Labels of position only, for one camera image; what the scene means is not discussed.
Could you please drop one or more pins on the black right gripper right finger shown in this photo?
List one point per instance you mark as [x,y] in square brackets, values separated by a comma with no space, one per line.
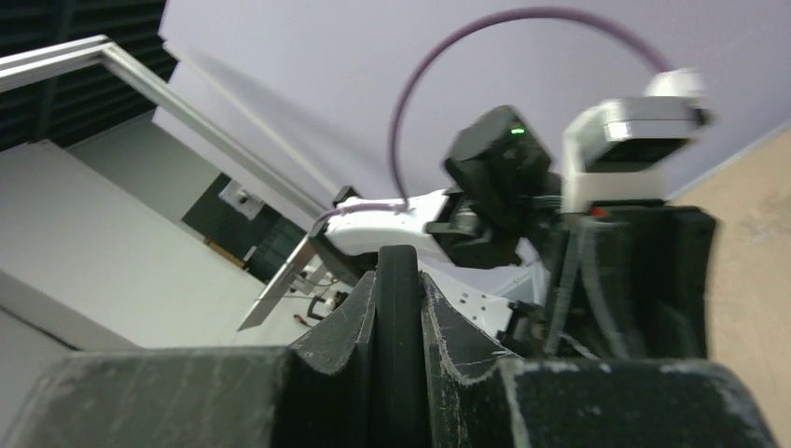
[482,395]

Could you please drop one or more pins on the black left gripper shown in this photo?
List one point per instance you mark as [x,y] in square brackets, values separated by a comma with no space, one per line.
[625,280]

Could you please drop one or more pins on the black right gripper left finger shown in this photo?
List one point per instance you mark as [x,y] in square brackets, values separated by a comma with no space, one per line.
[310,393]

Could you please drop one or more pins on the black phone case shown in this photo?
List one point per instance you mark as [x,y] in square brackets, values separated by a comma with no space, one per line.
[398,409]

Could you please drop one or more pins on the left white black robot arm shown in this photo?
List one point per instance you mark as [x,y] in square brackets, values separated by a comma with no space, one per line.
[501,187]

